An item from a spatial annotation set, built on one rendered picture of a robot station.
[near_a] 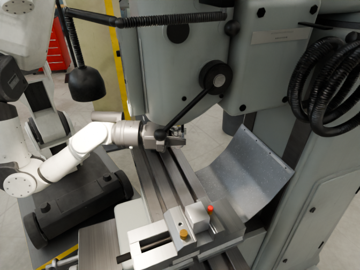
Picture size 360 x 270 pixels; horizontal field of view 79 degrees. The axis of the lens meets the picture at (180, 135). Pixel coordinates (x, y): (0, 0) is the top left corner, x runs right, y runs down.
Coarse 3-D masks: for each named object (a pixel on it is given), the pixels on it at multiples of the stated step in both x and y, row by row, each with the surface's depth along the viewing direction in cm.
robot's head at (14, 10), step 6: (0, 0) 48; (6, 0) 47; (12, 0) 47; (18, 0) 48; (24, 0) 49; (30, 0) 50; (6, 6) 49; (12, 6) 49; (18, 6) 50; (24, 6) 51; (30, 6) 52; (12, 12) 52; (18, 12) 52; (24, 12) 53
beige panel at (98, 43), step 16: (80, 0) 177; (96, 0) 180; (112, 0) 184; (80, 32) 189; (96, 32) 193; (112, 32) 197; (96, 48) 200; (112, 48) 205; (96, 64) 208; (112, 64) 213; (112, 80) 222; (112, 96) 231; (128, 112) 248
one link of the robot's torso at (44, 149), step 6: (66, 114) 111; (66, 120) 110; (72, 126) 114; (30, 132) 101; (72, 132) 114; (30, 138) 103; (60, 138) 116; (66, 138) 116; (36, 144) 105; (42, 144) 112; (48, 144) 112; (54, 144) 112; (60, 144) 117; (66, 144) 118; (36, 150) 109; (42, 150) 109; (48, 150) 111; (54, 150) 119; (60, 150) 122; (48, 156) 113; (78, 168) 137
